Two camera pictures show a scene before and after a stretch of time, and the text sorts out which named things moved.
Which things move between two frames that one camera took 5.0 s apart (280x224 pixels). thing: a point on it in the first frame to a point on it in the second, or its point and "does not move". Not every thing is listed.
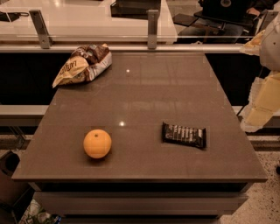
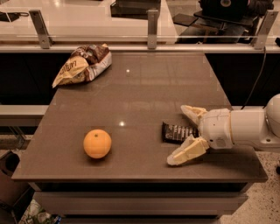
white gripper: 271,48 to 216,128
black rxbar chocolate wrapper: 196,136 does not move
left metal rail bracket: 45,38 does not move
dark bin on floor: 11,191 does not move
